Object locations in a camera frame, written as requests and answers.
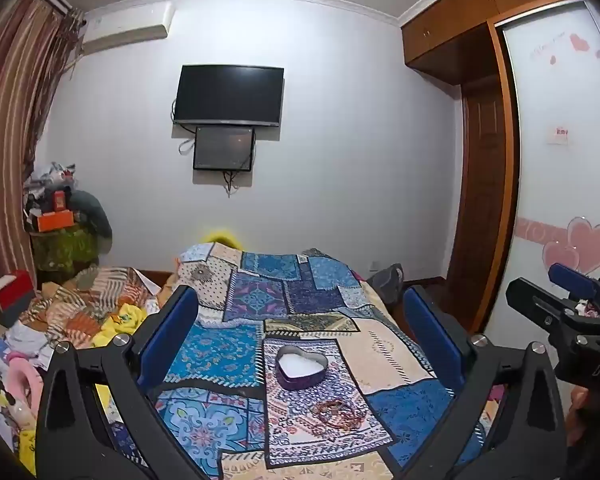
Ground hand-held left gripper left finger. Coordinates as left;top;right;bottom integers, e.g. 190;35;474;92
34;284;221;480

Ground orange box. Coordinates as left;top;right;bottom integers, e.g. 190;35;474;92
36;210;76;233

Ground person's right hand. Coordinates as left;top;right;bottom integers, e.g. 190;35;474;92
567;387;591;448

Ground green floral cloth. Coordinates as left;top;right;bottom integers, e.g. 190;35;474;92
30;225;101;287

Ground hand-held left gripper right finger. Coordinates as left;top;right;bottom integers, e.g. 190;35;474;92
395;284;568;480

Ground red and white box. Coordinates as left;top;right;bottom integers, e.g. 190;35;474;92
0;269;35;314

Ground brown wooden door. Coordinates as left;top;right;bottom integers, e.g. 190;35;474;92
446;72;520;335

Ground white air conditioner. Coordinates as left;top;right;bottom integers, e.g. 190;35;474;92
80;2;173;54

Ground small black wall monitor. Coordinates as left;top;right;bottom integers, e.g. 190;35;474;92
193;126;256;172

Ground black wall television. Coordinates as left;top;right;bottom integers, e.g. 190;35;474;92
173;64;285;127

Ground white cable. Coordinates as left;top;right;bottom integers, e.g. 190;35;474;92
171;100;197;157

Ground purple heart-shaped tin box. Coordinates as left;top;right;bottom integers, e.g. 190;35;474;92
275;346;329;392

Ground patchwork printed blanket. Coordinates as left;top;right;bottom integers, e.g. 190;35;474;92
107;242;501;480

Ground pink ring cushion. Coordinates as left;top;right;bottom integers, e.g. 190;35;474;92
4;352;44;422

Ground grey backpack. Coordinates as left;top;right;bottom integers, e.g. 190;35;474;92
367;263;405;307

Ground red bead bracelet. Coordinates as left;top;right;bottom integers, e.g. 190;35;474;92
311;397;369;434

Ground heap of crumpled bags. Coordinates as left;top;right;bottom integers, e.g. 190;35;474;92
24;161;77;197

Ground yellow cloth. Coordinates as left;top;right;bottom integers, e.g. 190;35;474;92
92;302;149;349

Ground white heart-print sliding door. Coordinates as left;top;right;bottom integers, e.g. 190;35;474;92
482;0;600;342

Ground orange striped blanket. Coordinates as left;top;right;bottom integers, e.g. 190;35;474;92
19;265;157;352

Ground striped brown curtain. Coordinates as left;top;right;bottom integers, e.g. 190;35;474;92
0;0;84;323

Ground yellow round object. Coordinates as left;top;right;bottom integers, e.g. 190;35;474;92
202;227;241;249

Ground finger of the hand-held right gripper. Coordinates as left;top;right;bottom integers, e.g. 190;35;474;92
547;262;600;302
505;277;565;342

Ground wooden overhead cabinet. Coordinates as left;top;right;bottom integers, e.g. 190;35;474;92
400;0;587;86

